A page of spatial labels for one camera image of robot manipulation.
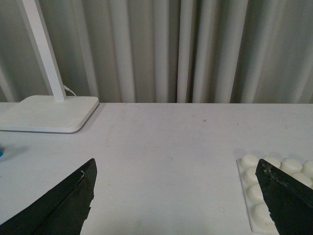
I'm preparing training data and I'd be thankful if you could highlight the white lamp cable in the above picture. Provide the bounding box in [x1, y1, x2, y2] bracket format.
[62, 83, 77, 96]

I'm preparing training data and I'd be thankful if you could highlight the grey pleated curtain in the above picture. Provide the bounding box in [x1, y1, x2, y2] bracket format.
[0, 0, 313, 104]

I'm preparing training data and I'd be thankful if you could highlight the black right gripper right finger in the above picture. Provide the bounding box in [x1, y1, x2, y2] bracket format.
[255, 159, 313, 235]

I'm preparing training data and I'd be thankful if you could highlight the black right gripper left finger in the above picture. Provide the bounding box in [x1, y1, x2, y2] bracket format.
[0, 158, 96, 235]

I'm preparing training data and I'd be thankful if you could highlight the white studded base plate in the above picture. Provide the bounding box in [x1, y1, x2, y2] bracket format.
[237, 154, 313, 235]

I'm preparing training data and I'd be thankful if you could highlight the white desk lamp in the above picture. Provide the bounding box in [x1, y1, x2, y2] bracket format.
[0, 0, 99, 133]

